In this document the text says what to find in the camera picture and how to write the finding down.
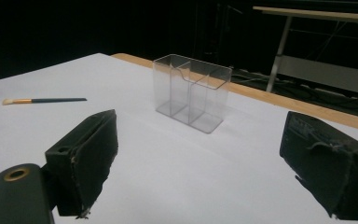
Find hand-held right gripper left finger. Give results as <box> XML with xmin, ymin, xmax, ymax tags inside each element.
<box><xmin>45</xmin><ymin>108</ymin><xmax>119</xmax><ymax>218</ymax></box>

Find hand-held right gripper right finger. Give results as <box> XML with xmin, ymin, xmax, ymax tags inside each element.
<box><xmin>279</xmin><ymin>110</ymin><xmax>358</xmax><ymax>221</ymax></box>

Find makeup brush with dark handle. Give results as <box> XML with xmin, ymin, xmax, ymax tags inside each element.
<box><xmin>1</xmin><ymin>97</ymin><xmax>88</xmax><ymax>106</ymax></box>

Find clear acrylic organizer box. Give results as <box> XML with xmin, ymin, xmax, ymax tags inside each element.
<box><xmin>152</xmin><ymin>53</ymin><xmax>233</xmax><ymax>134</ymax></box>

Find wooden table in background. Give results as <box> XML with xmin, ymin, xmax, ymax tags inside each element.
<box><xmin>252</xmin><ymin>6</ymin><xmax>358</xmax><ymax>98</ymax></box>

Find cables on floor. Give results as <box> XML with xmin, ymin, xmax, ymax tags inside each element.
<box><xmin>231</xmin><ymin>68</ymin><xmax>358</xmax><ymax>120</ymax></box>

